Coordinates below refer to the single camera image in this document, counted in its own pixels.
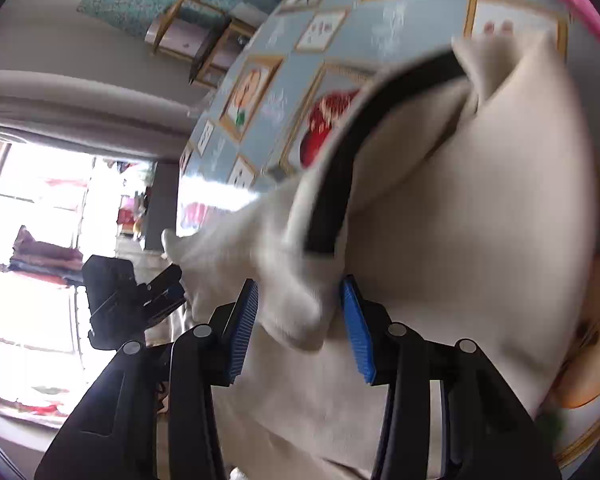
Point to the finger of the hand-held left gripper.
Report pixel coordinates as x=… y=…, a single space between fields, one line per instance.
x=167 y=306
x=162 y=281

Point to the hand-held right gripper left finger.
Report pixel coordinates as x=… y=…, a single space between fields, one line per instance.
x=242 y=335

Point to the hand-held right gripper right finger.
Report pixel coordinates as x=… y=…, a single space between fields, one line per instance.
x=357 y=332

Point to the beige zip-collar sweatshirt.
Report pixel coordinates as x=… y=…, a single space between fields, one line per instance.
x=480 y=235

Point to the dark grey board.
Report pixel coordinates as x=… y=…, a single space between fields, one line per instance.
x=160 y=200

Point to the window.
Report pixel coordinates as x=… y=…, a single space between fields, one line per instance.
x=30 y=200

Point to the wooden chair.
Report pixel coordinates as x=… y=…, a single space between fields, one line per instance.
x=220 y=52

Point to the white pink box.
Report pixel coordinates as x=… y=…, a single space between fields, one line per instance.
x=180 y=35

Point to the fruit print tablecloth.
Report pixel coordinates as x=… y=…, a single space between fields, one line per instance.
x=380 y=25

